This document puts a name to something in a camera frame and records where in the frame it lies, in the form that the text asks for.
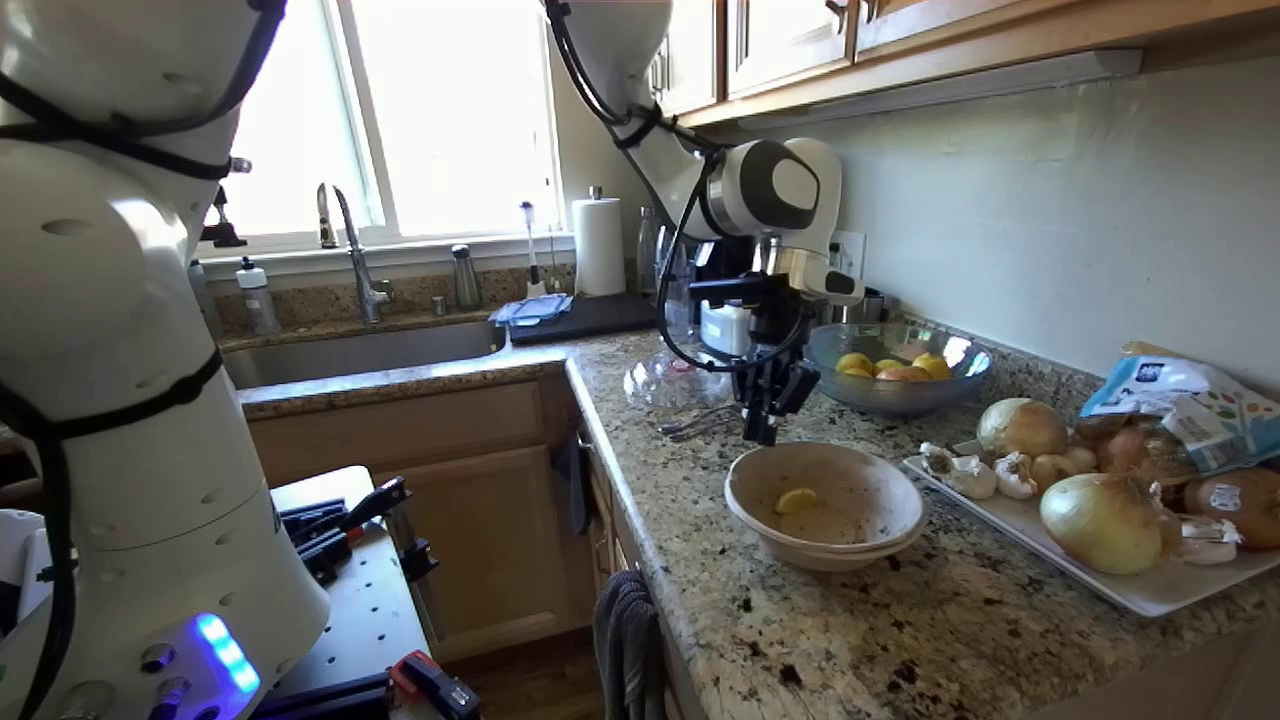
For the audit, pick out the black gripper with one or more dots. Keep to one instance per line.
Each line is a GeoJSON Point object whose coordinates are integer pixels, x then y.
{"type": "Point", "coordinates": [755, 324]}

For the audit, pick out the white ceramic top bowl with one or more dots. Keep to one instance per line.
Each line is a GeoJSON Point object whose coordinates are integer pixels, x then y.
{"type": "Point", "coordinates": [863, 502]}

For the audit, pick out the white ceramic bowl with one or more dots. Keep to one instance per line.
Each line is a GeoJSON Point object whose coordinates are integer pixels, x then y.
{"type": "Point", "coordinates": [828, 558]}
{"type": "Point", "coordinates": [863, 502]}

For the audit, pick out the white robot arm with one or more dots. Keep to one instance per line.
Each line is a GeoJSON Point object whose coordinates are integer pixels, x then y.
{"type": "Point", "coordinates": [734, 208]}

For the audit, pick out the glass fruit bowl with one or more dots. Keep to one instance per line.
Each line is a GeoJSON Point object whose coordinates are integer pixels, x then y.
{"type": "Point", "coordinates": [897, 368]}

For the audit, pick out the white ceramic bottom bowl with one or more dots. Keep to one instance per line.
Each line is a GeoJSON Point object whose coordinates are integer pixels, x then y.
{"type": "Point", "coordinates": [828, 558]}

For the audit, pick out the yellow lemon slice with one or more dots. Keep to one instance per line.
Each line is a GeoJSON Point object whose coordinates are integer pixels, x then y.
{"type": "Point", "coordinates": [797, 502]}

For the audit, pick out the paper towel roll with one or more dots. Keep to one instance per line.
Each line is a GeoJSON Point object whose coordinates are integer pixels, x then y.
{"type": "Point", "coordinates": [598, 247]}

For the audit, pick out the brown onion back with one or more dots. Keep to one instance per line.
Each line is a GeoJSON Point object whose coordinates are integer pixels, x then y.
{"type": "Point", "coordinates": [1023, 426]}

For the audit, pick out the blue grey hanging towel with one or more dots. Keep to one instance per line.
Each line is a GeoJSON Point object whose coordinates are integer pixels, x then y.
{"type": "Point", "coordinates": [630, 650]}

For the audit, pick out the wooden upper cabinets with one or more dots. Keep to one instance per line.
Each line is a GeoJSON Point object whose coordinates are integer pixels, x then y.
{"type": "Point", "coordinates": [908, 41]}

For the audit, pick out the large yellow onion front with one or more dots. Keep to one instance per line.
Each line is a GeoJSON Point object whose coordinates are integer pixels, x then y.
{"type": "Point", "coordinates": [1103, 520]}

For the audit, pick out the chrome sink faucet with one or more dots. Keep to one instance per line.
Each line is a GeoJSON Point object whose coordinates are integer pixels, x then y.
{"type": "Point", "coordinates": [333, 226]}

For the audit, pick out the white rectangular tray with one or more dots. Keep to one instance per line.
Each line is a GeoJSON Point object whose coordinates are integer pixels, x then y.
{"type": "Point", "coordinates": [1169, 587]}

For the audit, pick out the blue white food package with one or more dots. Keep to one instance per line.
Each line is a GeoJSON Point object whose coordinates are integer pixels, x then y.
{"type": "Point", "coordinates": [1213, 417]}

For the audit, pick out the soap dispenser bottle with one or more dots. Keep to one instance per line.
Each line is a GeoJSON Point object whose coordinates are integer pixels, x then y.
{"type": "Point", "coordinates": [256, 297]}

